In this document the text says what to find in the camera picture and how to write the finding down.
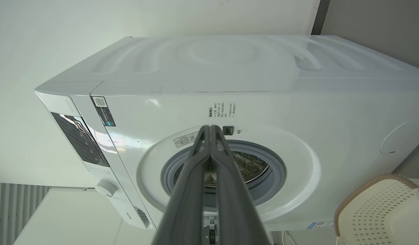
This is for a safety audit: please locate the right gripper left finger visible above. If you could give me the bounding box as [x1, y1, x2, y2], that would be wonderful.
[151, 125, 210, 245]

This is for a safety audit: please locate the blue white energy label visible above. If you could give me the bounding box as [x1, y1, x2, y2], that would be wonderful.
[306, 220, 334, 229]

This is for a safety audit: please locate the thin white cable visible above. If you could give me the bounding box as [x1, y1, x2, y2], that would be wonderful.
[282, 231, 298, 245]

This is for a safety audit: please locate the silver metal door hinge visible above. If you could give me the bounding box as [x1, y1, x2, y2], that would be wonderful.
[203, 214, 217, 245]

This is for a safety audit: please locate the white front-load washing machine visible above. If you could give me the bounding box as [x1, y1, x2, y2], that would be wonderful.
[35, 34, 419, 232]

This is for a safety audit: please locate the white printed text sticker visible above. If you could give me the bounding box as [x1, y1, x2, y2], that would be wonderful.
[208, 102, 237, 118]

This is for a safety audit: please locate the stainless steel washing machine drum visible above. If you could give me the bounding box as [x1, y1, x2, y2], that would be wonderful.
[175, 151, 270, 189]

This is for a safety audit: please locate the white round control knob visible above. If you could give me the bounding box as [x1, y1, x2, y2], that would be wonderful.
[95, 180, 118, 198]

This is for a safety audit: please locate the grey ribbed wall panel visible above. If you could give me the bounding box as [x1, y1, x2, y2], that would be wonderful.
[0, 183, 50, 245]

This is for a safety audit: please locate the black QR code sticker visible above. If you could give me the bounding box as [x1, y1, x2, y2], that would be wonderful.
[92, 96, 116, 127]

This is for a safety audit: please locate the white cabinet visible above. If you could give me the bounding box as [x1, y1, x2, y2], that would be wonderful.
[14, 189, 156, 245]

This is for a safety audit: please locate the cream perforated laundry basket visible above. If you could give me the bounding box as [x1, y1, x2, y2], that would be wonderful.
[334, 174, 419, 245]

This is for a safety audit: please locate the round white filter cover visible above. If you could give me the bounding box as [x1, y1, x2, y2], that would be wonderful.
[380, 117, 419, 155]

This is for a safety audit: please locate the grey warning sticker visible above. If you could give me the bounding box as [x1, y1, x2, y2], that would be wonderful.
[174, 132, 198, 148]

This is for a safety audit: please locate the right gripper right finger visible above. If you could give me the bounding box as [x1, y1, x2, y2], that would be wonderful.
[210, 125, 274, 245]

